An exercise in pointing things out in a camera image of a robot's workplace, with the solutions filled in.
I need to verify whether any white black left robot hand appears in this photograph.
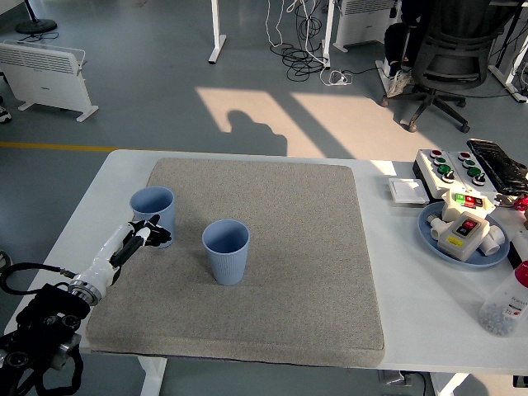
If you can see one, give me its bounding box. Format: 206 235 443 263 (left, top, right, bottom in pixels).
76 214 172 290

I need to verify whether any blue ribbed plastic cup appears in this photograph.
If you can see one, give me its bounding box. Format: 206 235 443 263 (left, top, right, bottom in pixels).
201 219 251 287
129 186 177 250

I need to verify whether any white push-button control box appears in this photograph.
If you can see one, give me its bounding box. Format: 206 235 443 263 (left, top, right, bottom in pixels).
412 148 500 199

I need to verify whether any white table leg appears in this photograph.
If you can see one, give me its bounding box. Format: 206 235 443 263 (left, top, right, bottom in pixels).
137 356 168 396
431 372 470 396

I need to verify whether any grey-brown foam mat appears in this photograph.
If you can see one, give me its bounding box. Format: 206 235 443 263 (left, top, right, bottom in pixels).
85 157 386 369

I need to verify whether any large white panel heater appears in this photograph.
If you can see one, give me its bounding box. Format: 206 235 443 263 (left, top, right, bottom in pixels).
0 40 99 123

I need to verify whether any black fan stand base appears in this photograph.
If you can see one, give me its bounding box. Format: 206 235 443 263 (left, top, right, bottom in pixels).
15 0 58 35

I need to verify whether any white desk leg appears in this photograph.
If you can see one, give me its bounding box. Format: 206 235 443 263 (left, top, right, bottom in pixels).
488 0 528 104
207 0 227 65
320 0 335 69

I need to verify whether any blue round plate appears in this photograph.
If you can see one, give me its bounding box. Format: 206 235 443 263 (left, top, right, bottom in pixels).
417 201 511 270

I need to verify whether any white plastic pipe fitting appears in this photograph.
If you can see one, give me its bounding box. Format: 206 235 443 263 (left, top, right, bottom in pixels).
478 225 508 256
426 214 449 240

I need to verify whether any white green-red button box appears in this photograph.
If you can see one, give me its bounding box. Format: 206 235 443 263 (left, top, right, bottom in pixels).
441 190 495 224

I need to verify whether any person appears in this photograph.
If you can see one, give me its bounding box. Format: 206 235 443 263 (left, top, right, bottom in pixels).
383 0 434 99

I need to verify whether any black mesh office chair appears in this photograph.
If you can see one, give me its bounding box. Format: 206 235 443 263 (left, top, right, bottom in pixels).
381 0 523 134

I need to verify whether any clear bottle with red cap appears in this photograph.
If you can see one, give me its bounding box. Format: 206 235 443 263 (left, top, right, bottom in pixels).
478 260 528 338

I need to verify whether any black wrapped keyboard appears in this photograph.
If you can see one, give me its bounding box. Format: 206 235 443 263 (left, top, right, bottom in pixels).
466 139 528 195

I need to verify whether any white floor cable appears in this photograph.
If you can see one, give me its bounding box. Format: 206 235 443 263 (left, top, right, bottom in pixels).
263 0 298 50

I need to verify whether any black floor cable bundle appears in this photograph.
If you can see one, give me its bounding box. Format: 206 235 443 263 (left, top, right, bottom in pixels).
282 0 331 82

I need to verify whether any white wall switch plate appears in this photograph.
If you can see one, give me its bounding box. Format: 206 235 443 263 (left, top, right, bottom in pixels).
387 177 428 205

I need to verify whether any white red-black start-stop switch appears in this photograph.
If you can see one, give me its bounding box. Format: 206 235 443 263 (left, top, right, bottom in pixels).
436 211 491 263

